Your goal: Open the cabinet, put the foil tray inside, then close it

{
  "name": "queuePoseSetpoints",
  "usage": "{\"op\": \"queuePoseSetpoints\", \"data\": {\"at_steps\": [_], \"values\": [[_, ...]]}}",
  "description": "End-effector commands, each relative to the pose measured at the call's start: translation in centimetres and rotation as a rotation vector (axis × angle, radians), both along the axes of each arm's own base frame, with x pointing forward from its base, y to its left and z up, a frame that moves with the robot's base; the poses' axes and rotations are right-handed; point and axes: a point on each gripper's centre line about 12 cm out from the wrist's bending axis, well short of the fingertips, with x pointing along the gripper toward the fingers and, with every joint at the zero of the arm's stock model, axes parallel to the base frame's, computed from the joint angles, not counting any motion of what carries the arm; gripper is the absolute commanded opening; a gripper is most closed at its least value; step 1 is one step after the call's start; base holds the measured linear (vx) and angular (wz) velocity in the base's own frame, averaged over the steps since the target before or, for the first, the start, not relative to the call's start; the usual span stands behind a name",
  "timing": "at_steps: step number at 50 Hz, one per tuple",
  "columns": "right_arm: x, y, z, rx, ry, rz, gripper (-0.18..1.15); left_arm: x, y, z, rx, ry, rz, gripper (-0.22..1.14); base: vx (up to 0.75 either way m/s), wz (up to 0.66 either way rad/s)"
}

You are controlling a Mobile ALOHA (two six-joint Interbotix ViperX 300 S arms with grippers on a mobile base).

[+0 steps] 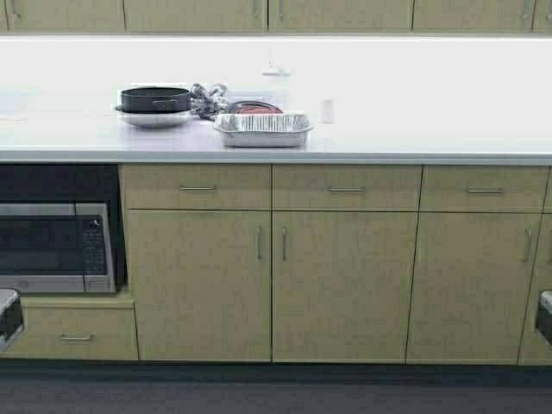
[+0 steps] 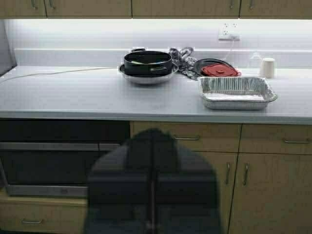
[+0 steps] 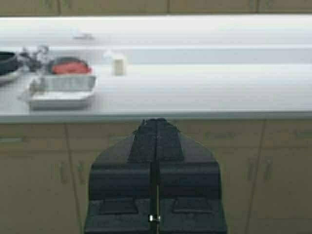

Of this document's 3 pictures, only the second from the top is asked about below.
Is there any black cooking pot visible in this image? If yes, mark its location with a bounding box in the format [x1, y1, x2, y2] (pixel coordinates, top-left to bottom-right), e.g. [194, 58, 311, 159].
[124, 49, 173, 77]

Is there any white wall outlet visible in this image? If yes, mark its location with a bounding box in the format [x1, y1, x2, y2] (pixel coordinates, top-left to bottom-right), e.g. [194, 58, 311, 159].
[218, 23, 240, 41]

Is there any upper wooden cabinet row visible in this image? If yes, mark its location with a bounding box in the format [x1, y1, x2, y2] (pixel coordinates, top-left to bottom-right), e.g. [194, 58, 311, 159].
[0, 0, 312, 20]

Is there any white power cable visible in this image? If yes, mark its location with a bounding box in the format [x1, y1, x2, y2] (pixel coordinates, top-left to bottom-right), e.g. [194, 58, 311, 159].
[0, 66, 122, 85]

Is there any left lower cabinet door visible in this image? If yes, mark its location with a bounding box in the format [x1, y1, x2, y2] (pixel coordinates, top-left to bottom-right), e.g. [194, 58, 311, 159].
[196, 152, 237, 234]

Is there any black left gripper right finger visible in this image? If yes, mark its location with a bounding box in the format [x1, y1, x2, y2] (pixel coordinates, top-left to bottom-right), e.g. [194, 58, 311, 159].
[152, 129, 223, 234]

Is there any grey patterned dish cloth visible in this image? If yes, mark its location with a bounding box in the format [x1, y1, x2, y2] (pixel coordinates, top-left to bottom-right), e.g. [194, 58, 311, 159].
[167, 47, 199, 80]

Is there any right wooden drawer front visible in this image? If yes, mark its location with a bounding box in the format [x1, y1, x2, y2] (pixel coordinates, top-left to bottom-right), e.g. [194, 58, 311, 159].
[239, 124, 312, 155]

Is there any wooden drawer below oven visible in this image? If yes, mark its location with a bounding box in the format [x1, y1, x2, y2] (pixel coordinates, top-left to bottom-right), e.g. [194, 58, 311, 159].
[0, 188, 87, 234]

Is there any red plastic lid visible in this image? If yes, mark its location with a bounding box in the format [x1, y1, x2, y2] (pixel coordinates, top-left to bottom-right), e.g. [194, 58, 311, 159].
[201, 64, 241, 77]

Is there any aluminium foil tray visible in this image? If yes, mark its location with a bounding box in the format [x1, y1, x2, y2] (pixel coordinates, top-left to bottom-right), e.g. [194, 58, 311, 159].
[197, 76, 278, 110]

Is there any cabinet door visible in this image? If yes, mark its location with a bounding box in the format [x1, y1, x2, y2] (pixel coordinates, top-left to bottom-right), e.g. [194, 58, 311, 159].
[196, 152, 237, 234]
[229, 153, 312, 234]

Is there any black built-in oven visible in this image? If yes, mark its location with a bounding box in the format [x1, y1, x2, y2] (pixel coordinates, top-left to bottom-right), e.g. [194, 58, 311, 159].
[0, 119, 130, 197]

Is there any dark round plate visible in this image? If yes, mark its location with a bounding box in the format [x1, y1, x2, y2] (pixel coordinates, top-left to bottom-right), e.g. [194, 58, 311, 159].
[193, 58, 234, 75]

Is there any cream upside-down cup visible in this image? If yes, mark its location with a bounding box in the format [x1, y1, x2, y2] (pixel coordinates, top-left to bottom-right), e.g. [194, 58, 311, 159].
[259, 58, 275, 78]

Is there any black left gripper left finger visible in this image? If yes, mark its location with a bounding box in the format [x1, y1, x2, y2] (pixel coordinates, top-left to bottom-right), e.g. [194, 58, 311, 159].
[84, 130, 153, 234]

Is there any right lower cabinet door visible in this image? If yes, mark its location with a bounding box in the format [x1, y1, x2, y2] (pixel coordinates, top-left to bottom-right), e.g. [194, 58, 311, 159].
[229, 153, 312, 234]

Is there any clear wine glass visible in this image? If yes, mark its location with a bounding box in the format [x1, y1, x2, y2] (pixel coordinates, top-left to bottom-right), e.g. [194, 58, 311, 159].
[248, 51, 262, 70]

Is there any left wooden drawer front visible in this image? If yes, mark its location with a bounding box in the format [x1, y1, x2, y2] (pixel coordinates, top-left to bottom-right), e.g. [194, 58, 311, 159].
[130, 121, 241, 153]

